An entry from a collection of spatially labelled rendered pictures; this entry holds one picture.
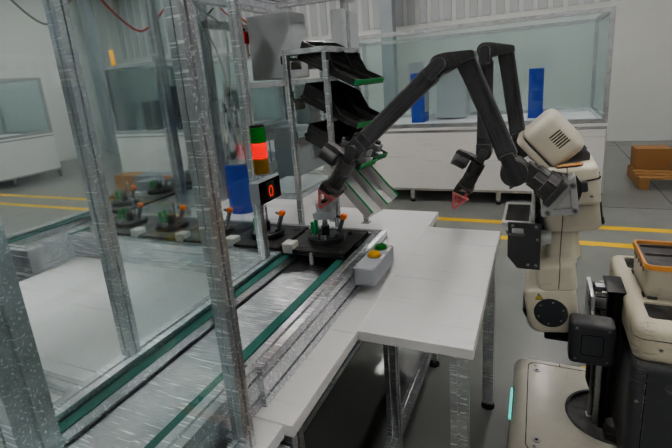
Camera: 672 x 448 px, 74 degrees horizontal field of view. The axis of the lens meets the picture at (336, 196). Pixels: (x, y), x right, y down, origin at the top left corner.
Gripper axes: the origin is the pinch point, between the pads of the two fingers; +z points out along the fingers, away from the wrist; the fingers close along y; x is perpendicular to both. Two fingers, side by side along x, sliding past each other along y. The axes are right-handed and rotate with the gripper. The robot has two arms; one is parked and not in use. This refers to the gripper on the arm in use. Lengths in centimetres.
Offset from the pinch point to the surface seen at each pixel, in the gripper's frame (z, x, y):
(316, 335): 8, 28, 46
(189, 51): -53, -10, 84
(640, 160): -39, 201, -519
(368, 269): -1.4, 27.5, 18.8
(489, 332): 27, 84, -46
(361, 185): 0.0, 2.3, -34.1
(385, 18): -4, -250, -729
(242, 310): 18.8, 6.1, 45.7
